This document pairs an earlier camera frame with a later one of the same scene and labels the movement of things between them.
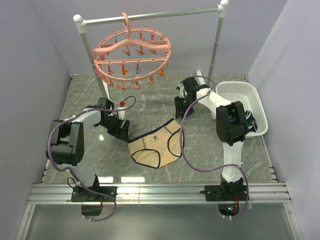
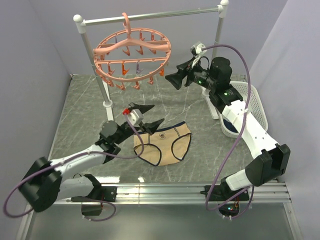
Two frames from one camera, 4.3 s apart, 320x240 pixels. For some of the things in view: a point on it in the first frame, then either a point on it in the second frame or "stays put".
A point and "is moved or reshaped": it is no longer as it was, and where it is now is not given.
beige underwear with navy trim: (159, 148) is moved or reshaped
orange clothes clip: (161, 72) stays put
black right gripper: (180, 111) to (176, 79)
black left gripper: (119, 132) to (151, 127)
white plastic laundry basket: (248, 93) stays put
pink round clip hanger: (130, 57) stays put
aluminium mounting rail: (164, 193) stays put
